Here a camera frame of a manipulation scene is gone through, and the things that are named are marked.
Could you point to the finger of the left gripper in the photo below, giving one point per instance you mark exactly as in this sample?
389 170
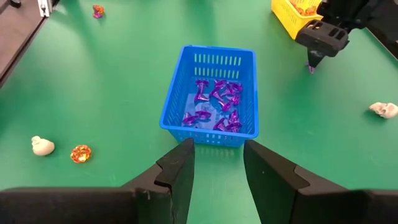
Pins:
318 57
311 57

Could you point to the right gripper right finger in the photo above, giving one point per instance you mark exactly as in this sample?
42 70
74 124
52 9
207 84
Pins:
267 183

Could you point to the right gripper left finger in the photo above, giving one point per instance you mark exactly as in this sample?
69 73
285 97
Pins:
177 174

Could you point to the orange translucent pumpkin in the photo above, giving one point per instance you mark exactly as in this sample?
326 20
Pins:
295 4
98 8
309 11
81 154

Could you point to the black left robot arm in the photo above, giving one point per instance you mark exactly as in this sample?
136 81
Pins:
345 11

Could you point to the yellow plastic basket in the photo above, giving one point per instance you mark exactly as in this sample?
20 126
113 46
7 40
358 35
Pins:
286 18

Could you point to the blue plastic basket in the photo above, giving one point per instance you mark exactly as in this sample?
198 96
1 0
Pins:
250 93

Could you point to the green table mat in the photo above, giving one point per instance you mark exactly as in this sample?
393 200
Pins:
124 93

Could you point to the silver aluminium profile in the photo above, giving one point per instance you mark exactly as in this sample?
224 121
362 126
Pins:
44 7

